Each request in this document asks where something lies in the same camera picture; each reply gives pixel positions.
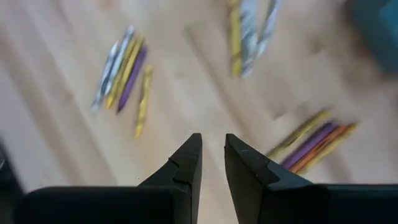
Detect teal plastic bin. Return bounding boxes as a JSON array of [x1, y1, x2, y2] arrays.
[[345, 0, 398, 75]]

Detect purple crayon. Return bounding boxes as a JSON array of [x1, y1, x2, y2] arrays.
[[281, 121, 338, 170], [116, 45, 149, 114]]

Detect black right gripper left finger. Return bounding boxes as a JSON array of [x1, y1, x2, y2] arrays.
[[17, 133, 203, 224]]

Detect orange crayon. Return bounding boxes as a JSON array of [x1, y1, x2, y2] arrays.
[[289, 123, 348, 174]]

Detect white crayon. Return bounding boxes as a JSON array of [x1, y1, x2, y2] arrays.
[[256, 0, 282, 58], [103, 24, 136, 96], [239, 0, 259, 78], [91, 39, 121, 113]]

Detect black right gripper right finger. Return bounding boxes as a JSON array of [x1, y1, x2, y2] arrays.
[[224, 133, 398, 224]]

